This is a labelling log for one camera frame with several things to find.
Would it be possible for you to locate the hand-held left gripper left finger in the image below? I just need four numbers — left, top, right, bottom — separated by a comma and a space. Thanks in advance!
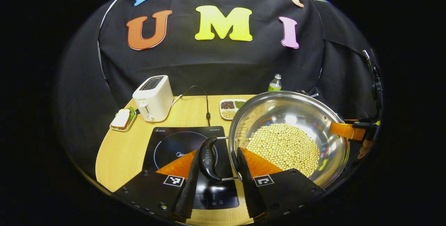
112, 149, 201, 224

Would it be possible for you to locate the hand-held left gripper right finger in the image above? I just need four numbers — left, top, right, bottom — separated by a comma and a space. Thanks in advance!
236, 147, 327, 222

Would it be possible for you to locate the black induction cooktop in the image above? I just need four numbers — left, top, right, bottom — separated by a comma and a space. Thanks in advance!
142, 126, 240, 210

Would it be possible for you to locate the steel pot black handle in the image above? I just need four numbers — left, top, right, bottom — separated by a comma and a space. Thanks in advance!
199, 91, 350, 189

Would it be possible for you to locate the pile of soybeans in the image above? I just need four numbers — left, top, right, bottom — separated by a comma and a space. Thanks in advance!
246, 123, 320, 178

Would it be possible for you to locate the white sectioned dish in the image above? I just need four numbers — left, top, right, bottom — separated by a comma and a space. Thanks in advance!
220, 99, 247, 120

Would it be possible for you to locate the clear bottle green label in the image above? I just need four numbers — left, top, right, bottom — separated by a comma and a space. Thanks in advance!
268, 74, 282, 92

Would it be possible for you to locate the pale sandwich tray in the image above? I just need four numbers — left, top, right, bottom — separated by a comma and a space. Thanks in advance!
110, 107, 137, 132

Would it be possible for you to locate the white toaster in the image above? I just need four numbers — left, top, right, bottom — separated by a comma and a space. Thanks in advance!
132, 75, 174, 122

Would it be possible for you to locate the sandwich with lettuce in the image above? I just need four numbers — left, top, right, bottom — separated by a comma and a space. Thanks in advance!
111, 107, 136, 130

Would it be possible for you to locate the black power cable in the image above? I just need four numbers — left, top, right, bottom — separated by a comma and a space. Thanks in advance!
181, 86, 211, 122

